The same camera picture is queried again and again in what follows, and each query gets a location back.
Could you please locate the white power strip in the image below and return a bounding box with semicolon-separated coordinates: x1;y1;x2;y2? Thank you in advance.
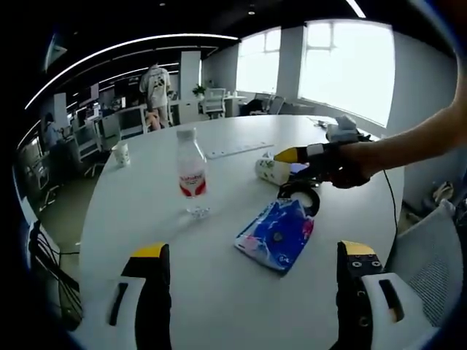
204;142;275;160

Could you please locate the blue tissue pack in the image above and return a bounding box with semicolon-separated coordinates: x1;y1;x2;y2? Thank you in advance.
233;198;315;277

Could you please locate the grey office chair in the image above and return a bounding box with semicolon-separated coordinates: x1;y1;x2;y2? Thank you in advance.
393;199;461;329

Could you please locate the person's right hand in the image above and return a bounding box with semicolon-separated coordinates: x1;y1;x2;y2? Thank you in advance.
325;141;374;190

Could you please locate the pair of shoes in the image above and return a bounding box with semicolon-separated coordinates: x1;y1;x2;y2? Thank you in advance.
431;181;456;202

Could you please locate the clear water bottle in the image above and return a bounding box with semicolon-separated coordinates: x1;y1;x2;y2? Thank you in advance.
176;127;209;220

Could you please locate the white box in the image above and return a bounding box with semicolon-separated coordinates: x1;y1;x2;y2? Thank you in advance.
325;114;361;142

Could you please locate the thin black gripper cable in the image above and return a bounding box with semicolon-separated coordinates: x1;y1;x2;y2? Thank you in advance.
382;169;399;236

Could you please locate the white printed paper cup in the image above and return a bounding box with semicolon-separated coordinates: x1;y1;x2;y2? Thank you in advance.
110;142;131;168
254;153;292;185

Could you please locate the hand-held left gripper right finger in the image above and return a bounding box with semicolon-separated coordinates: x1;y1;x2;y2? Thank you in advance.
335;240;438;350

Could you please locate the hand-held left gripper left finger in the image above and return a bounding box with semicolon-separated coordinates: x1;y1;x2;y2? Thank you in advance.
72;241;172;350

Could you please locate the white table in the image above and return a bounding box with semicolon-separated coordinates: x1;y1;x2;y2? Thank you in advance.
78;114;406;350

